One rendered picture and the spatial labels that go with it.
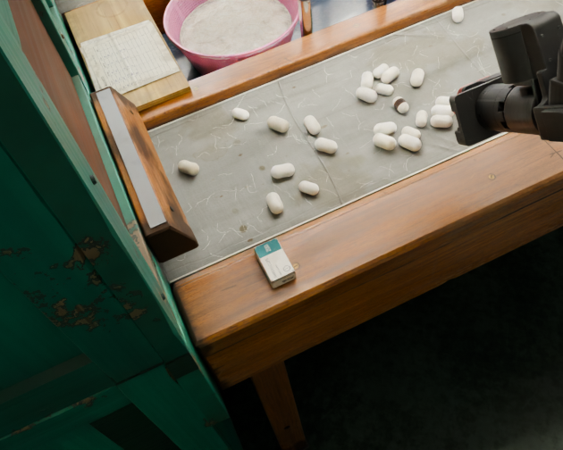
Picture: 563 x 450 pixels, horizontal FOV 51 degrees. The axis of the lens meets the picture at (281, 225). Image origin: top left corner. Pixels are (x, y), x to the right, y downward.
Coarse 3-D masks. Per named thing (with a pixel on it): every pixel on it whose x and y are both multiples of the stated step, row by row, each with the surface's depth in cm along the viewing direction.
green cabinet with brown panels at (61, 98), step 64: (0, 0) 39; (0, 64) 31; (64, 64) 88; (0, 128) 34; (64, 128) 43; (0, 192) 38; (64, 192) 40; (0, 256) 42; (64, 256) 45; (128, 256) 48; (0, 320) 50; (64, 320) 52; (128, 320) 56; (0, 384) 58; (64, 384) 60
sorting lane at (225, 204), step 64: (512, 0) 109; (320, 64) 105; (448, 64) 102; (192, 128) 100; (256, 128) 98; (448, 128) 94; (192, 192) 92; (256, 192) 90; (320, 192) 89; (192, 256) 85
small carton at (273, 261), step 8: (272, 240) 80; (256, 248) 79; (264, 248) 79; (272, 248) 79; (280, 248) 79; (256, 256) 80; (264, 256) 79; (272, 256) 79; (280, 256) 78; (264, 264) 78; (272, 264) 78; (280, 264) 78; (288, 264) 78; (272, 272) 77; (280, 272) 77; (288, 272) 77; (272, 280) 76; (280, 280) 77; (288, 280) 78
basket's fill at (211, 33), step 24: (216, 0) 121; (240, 0) 120; (264, 0) 119; (192, 24) 117; (216, 24) 115; (240, 24) 114; (264, 24) 114; (288, 24) 114; (192, 48) 113; (216, 48) 111; (240, 48) 110
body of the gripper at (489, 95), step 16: (496, 80) 71; (464, 96) 70; (480, 96) 70; (496, 96) 67; (464, 112) 71; (480, 112) 70; (496, 112) 67; (464, 128) 71; (480, 128) 72; (496, 128) 69; (464, 144) 72
